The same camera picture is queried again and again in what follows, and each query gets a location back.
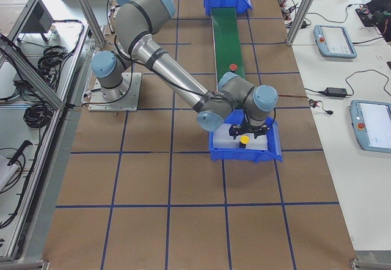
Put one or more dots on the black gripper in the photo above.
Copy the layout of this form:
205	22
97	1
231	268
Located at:
247	127

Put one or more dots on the yellow push button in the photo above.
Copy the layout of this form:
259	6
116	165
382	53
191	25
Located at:
243	141

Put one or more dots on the red push button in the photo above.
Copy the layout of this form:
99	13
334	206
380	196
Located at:
233	67

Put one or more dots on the blue bin right side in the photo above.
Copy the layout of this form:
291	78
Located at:
273	151

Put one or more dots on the white foam pad right bin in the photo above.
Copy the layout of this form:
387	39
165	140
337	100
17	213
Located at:
222	139

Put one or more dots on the green conveyor belt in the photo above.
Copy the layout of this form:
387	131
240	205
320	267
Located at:
227	47

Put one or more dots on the black power adapter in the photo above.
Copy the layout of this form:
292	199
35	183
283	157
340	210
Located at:
336	92

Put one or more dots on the teach pendant far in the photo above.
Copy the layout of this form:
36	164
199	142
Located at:
334	42

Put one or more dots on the teach pendant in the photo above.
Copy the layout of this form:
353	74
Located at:
371	124
334	42

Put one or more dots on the teach pendant near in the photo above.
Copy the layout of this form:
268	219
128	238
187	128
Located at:
371	124

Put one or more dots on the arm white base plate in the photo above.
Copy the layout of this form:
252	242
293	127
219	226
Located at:
123	98

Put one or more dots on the aluminium frame post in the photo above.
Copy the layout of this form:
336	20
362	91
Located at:
297	22

